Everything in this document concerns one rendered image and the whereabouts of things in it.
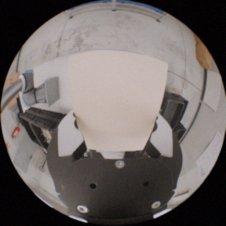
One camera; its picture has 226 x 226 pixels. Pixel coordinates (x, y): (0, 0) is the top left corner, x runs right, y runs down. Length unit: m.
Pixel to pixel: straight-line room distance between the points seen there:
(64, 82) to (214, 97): 2.79
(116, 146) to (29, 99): 0.58
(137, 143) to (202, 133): 2.62
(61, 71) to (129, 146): 0.59
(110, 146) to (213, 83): 2.61
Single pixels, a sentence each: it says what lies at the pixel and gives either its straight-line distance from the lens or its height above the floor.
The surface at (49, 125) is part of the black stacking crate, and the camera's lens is 0.64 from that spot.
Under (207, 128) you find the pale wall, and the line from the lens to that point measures 2.65.
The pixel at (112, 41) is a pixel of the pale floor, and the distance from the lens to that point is 1.29.
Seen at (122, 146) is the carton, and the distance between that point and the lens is 0.15.
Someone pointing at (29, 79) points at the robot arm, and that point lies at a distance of 0.58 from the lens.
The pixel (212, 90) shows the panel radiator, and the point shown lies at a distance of 2.56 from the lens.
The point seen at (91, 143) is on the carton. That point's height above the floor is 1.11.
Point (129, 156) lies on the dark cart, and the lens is 2.16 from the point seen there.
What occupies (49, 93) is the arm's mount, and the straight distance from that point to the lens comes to 0.57.
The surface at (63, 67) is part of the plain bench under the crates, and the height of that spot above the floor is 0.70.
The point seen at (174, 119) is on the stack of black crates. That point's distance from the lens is 1.14.
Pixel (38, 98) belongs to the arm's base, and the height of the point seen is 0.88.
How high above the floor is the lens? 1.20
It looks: 60 degrees down
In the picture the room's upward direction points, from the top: 180 degrees counter-clockwise
